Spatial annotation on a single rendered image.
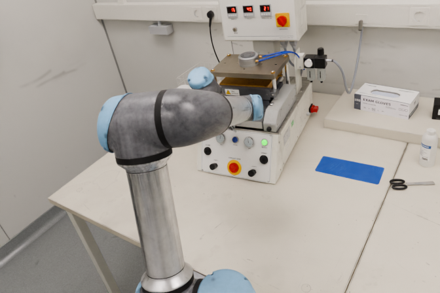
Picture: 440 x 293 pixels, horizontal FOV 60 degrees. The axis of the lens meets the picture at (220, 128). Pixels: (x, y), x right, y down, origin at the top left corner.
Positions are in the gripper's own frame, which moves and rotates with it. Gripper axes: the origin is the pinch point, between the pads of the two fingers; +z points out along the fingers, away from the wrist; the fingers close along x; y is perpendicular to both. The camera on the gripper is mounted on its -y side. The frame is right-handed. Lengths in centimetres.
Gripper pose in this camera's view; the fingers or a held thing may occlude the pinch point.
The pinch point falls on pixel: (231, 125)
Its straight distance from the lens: 144.5
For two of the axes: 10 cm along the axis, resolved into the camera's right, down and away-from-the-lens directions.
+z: 3.6, 4.5, 8.2
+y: 7.3, 4.1, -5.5
